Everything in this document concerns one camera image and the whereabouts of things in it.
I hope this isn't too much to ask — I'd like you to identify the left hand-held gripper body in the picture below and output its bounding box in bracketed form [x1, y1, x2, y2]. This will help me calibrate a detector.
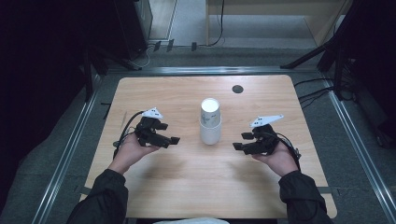
[134, 106, 164, 147]

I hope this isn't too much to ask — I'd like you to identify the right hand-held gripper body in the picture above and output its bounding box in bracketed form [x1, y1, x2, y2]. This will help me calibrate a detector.
[242, 114, 285, 156]

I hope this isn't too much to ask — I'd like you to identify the white plastic cup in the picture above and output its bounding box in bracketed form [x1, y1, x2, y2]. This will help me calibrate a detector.
[199, 119, 223, 146]

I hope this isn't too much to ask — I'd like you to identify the person's right hand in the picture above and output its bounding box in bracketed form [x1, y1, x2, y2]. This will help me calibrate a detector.
[251, 141, 300, 177]

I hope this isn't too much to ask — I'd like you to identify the person's left hand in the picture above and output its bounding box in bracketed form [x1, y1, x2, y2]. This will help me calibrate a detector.
[107, 133, 160, 175]

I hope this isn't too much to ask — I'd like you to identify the black tripod stand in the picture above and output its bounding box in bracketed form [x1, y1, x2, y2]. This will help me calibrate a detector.
[279, 18, 356, 101]
[82, 46, 141, 102]

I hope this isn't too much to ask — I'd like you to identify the person's white clothing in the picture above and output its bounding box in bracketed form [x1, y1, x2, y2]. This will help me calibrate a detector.
[152, 217, 232, 224]

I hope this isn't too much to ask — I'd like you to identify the black cabinet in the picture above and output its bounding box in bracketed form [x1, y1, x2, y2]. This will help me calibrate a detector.
[113, 0, 153, 61]

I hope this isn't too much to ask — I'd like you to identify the light wooden furniture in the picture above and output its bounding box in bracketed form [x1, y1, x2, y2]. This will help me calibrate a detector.
[205, 0, 354, 48]

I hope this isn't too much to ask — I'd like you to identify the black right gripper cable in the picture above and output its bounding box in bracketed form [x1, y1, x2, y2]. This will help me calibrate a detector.
[275, 132, 303, 172]

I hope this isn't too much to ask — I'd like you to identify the white floor cable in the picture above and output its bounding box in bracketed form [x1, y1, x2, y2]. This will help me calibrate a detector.
[130, 43, 157, 69]

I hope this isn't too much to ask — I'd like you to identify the black floor cable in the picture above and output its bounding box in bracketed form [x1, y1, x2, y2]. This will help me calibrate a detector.
[298, 87, 334, 109]
[293, 77, 334, 89]

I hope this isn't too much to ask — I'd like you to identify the metal floor rail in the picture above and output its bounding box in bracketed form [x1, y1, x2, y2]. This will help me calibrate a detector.
[31, 73, 106, 224]
[321, 73, 396, 224]
[106, 65, 318, 77]

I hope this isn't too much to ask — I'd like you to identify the black hanging cable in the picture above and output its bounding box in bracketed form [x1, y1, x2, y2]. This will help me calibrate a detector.
[208, 0, 226, 48]

